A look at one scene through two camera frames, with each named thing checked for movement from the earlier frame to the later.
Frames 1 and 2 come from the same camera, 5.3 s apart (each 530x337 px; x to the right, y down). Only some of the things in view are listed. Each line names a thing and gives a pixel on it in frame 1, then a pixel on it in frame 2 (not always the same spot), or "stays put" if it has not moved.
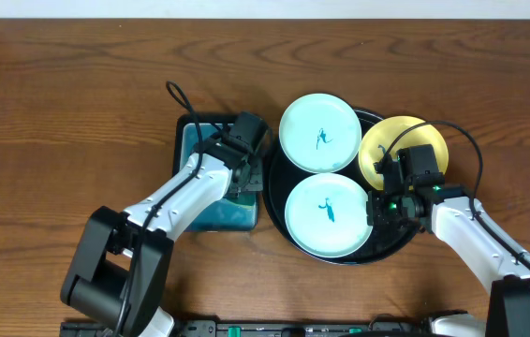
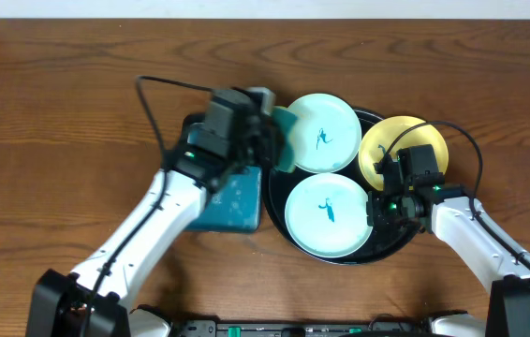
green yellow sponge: [245, 199] -> [286, 120]
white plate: [326, 215] stays put
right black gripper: [375, 210] stays put
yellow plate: [379, 136] stays put
